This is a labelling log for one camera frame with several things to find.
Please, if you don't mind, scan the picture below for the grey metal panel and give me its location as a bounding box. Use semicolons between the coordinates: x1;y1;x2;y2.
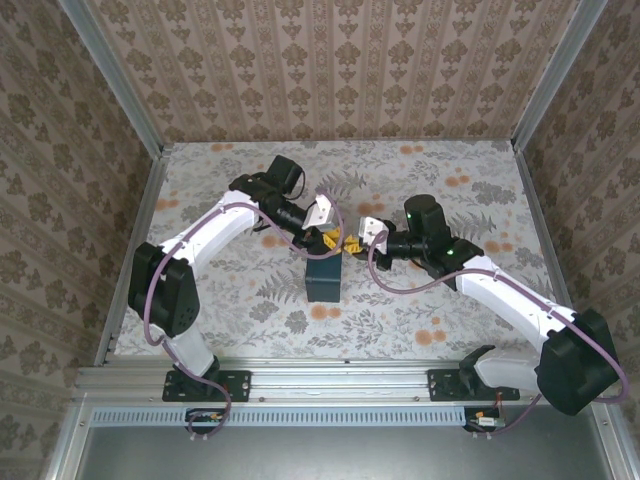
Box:
44;403;626;480

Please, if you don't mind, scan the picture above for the slotted grey cable duct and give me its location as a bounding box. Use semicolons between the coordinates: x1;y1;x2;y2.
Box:
92;405;494;428

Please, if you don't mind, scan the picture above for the floral table cover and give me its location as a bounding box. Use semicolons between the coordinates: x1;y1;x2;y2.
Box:
117;140;576;361

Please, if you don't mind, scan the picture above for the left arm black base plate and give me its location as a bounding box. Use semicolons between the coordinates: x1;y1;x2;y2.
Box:
162;368;252;403

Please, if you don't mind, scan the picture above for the starry night print box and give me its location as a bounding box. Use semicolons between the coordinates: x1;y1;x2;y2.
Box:
304;248;345;304

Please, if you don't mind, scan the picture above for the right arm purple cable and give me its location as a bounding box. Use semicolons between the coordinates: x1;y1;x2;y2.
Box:
367;229;629;442

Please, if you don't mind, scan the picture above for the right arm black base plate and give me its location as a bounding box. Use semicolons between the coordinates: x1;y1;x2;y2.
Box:
427;368;521;403

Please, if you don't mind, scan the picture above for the aluminium mounting rail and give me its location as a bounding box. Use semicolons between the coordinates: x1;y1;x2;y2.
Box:
72;362;610;404

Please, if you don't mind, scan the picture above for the aluminium side rail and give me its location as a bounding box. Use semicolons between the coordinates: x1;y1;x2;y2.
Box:
94;144;174;369
512;142;592;365

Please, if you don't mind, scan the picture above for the small circuit board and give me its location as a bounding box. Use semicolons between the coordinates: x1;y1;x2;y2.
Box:
464;408;506;434
187;408;226;434

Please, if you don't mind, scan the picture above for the aluminium frame post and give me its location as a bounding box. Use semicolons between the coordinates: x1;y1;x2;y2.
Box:
510;0;610;152
57;0;167;157

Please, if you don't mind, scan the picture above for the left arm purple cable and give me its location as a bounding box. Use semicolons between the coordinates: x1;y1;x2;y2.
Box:
142;188;347;442

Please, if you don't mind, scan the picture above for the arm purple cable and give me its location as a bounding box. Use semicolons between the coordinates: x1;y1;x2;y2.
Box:
142;188;347;442
367;229;629;442

